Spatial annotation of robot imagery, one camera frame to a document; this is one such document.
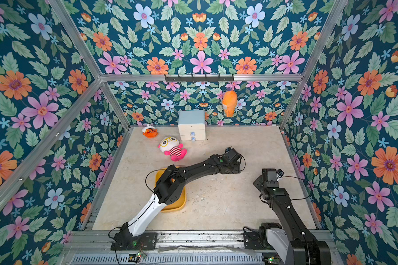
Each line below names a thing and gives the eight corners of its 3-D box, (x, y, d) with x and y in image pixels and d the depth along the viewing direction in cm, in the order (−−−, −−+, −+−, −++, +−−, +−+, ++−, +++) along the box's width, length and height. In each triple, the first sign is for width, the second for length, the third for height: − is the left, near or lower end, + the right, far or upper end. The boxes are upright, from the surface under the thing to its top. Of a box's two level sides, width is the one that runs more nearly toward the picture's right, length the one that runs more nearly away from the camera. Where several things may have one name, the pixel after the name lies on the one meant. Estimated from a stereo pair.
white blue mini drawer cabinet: (179, 142, 114) (175, 126, 101) (183, 123, 126) (179, 106, 114) (205, 142, 113) (204, 125, 101) (206, 122, 126) (205, 106, 114)
